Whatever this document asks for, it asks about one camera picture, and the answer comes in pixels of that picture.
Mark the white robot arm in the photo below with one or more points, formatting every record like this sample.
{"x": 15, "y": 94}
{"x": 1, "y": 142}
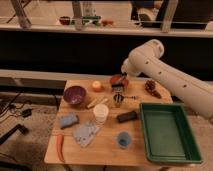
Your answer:
{"x": 192, "y": 91}

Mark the purple bowl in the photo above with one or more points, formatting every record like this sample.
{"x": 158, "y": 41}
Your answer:
{"x": 74, "y": 95}

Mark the dark red background bowl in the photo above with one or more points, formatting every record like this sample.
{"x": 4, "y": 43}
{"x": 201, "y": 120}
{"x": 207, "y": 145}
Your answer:
{"x": 64, "y": 20}

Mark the orange round fruit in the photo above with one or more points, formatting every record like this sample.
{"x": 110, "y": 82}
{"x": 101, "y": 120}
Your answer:
{"x": 97, "y": 86}

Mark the metal measuring cup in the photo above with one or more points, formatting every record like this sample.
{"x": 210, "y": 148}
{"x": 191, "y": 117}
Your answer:
{"x": 119, "y": 98}

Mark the wooden stick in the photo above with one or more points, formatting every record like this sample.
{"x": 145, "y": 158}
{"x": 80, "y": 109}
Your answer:
{"x": 97, "y": 101}

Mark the white paper cup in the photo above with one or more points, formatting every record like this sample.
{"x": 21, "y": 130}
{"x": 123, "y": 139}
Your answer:
{"x": 101, "y": 112}

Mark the wooden table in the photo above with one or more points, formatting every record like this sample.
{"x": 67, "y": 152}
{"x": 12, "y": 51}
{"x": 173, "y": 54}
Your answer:
{"x": 104, "y": 150}

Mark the black rectangular block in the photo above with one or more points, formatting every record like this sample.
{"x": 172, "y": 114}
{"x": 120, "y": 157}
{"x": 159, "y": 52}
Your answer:
{"x": 127, "y": 116}

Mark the brown pine cone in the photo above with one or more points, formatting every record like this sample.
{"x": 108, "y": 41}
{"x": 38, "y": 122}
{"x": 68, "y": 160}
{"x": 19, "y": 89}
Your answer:
{"x": 150, "y": 87}

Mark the blue sponge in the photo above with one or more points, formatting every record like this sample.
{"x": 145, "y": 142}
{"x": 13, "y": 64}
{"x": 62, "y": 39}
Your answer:
{"x": 68, "y": 120}

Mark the light blue cloth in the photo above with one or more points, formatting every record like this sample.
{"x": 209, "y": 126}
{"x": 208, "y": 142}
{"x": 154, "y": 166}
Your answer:
{"x": 85, "y": 133}

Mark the blue plastic cup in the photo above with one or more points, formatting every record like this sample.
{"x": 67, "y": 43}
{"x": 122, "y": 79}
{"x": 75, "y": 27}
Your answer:
{"x": 123, "y": 139}

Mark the orange background object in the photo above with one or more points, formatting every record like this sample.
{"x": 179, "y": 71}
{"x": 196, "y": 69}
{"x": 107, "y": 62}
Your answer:
{"x": 107, "y": 23}

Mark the green background object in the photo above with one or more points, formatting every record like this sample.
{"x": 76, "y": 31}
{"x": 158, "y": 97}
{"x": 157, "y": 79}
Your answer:
{"x": 91, "y": 20}

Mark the orange carrot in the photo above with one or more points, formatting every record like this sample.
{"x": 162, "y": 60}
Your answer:
{"x": 59, "y": 147}

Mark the green plastic tray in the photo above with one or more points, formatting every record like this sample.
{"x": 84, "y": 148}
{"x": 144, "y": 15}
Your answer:
{"x": 168, "y": 136}

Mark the black floor stand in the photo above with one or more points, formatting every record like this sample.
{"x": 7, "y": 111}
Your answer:
{"x": 24, "y": 130}

